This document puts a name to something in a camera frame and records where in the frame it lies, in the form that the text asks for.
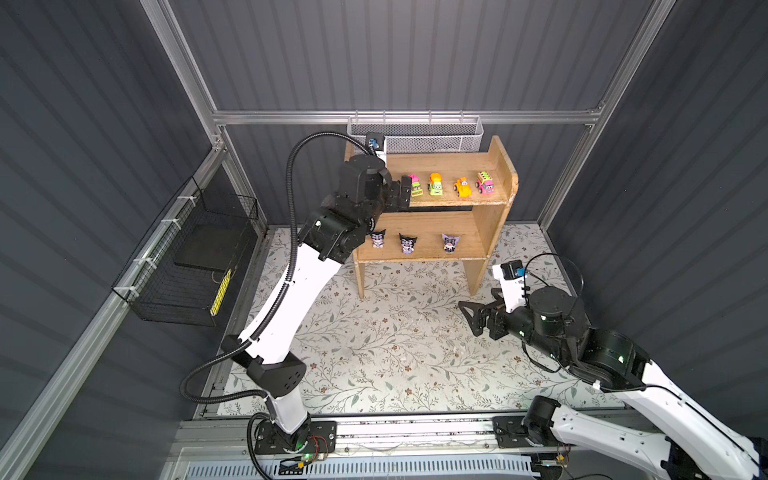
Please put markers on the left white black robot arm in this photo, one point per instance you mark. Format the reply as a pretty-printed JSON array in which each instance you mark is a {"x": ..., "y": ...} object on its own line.
[{"x": 322, "y": 245}]

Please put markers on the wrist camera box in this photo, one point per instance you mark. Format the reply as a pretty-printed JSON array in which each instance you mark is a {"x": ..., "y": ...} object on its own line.
[
  {"x": 511, "y": 275},
  {"x": 375, "y": 143}
]

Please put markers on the white ventilated cable duct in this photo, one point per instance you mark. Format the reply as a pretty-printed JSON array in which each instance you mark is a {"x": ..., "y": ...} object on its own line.
[{"x": 469, "y": 466}]

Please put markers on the orange green toy truck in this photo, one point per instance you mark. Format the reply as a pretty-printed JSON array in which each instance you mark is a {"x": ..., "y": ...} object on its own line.
[{"x": 435, "y": 185}]

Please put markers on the light purple toy figure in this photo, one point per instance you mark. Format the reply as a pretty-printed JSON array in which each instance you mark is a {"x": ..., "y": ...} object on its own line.
[{"x": 450, "y": 243}]

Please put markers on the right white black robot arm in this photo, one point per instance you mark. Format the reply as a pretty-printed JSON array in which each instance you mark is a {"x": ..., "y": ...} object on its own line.
[{"x": 690, "y": 443}]

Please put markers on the orange toy car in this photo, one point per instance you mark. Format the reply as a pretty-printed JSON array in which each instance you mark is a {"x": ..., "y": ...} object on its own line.
[{"x": 463, "y": 188}]

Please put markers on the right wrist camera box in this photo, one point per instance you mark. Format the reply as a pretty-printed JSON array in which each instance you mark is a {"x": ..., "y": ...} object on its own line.
[{"x": 511, "y": 275}]

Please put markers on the wooden two-tier shelf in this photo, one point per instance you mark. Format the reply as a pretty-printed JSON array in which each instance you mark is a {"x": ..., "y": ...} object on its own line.
[{"x": 446, "y": 227}]

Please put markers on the black wire wall basket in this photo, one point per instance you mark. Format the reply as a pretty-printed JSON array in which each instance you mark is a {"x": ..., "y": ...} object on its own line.
[{"x": 174, "y": 280}]

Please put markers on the yellow green marker strip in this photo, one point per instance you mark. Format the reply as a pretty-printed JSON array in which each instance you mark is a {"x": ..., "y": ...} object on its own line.
[{"x": 221, "y": 293}]

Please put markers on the pink green toy car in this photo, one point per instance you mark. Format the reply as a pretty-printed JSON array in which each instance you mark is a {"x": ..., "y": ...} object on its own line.
[{"x": 416, "y": 187}]

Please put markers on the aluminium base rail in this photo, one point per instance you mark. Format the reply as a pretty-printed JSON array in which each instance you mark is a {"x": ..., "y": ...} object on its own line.
[{"x": 356, "y": 434}]

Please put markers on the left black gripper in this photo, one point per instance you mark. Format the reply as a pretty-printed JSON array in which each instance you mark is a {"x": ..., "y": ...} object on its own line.
[{"x": 393, "y": 194}]

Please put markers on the white wire mesh basket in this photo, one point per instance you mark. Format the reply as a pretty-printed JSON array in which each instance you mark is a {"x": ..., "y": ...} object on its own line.
[{"x": 406, "y": 134}]

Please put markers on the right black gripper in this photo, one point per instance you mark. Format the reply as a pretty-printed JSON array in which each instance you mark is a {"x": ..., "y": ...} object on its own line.
[{"x": 477, "y": 318}]

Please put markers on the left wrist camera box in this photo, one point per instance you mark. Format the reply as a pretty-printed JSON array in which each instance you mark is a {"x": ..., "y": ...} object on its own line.
[{"x": 375, "y": 143}]

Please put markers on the black purple toy figure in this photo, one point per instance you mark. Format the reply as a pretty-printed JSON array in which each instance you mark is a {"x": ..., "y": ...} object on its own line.
[
  {"x": 407, "y": 243},
  {"x": 378, "y": 239}
]

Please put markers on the pink green toy bus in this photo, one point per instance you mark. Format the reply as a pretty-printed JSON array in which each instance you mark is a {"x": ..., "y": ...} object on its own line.
[{"x": 485, "y": 183}]

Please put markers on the floral patterned table mat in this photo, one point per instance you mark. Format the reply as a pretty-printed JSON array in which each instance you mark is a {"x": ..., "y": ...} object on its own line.
[{"x": 394, "y": 341}]

